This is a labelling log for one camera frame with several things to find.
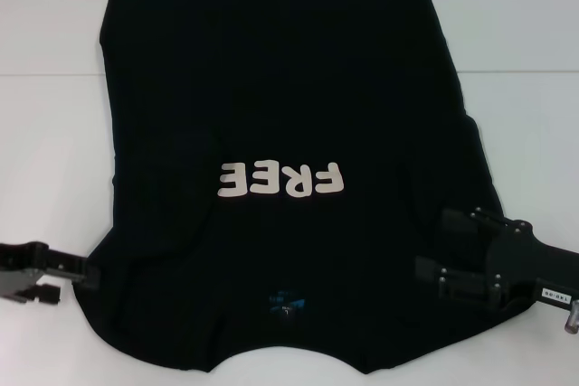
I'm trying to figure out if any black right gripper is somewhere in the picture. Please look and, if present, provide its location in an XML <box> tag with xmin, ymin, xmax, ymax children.
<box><xmin>414</xmin><ymin>206</ymin><xmax>579</xmax><ymax>305</ymax></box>

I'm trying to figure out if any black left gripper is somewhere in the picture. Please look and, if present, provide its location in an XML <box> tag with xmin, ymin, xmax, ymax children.
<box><xmin>0</xmin><ymin>242</ymin><xmax>101</xmax><ymax>306</ymax></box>

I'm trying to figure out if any black shirt with FREE print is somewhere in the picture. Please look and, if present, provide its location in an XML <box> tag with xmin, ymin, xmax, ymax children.
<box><xmin>71</xmin><ymin>0</ymin><xmax>540</xmax><ymax>376</ymax></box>

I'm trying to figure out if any silver round plug connector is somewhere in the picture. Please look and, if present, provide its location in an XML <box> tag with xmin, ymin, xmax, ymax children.
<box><xmin>563</xmin><ymin>298</ymin><xmax>579</xmax><ymax>334</ymax></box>

